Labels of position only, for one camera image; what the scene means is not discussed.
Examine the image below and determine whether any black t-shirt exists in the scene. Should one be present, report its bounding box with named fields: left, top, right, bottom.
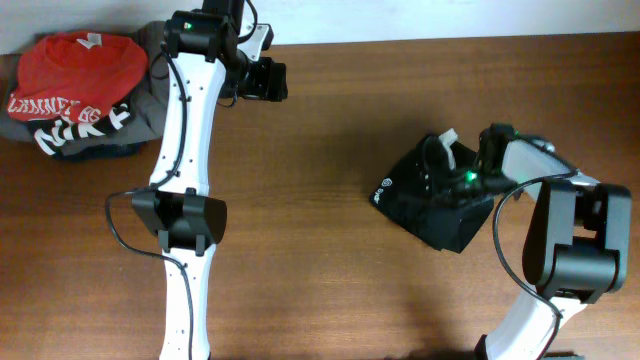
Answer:
left=369, top=133, right=494, bottom=253

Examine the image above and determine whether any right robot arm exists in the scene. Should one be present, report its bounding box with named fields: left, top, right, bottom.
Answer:
left=417, top=124, right=632, bottom=359

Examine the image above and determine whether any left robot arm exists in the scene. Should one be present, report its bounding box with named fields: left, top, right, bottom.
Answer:
left=129, top=1, right=288, bottom=359

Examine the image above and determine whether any grey folded garment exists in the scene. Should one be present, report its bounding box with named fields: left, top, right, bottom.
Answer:
left=1, top=21, right=168, bottom=155

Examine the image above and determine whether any red folded shirt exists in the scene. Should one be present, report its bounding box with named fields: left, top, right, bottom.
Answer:
left=7, top=31, right=148, bottom=124

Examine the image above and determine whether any dark blue folded garment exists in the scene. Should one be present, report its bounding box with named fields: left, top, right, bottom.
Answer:
left=52, top=142, right=144, bottom=162

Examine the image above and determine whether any black white lettered shirt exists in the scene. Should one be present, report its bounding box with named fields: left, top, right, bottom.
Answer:
left=26, top=103, right=133, bottom=156

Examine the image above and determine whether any right black cable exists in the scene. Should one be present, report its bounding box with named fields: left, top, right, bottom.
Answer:
left=422, top=134, right=581, bottom=360

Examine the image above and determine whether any black cable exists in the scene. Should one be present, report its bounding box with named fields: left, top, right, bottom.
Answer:
left=422, top=134, right=581, bottom=360
left=103, top=0, right=260, bottom=360

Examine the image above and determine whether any left black cable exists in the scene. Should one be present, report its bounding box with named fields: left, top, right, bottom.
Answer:
left=103, top=0, right=260, bottom=360

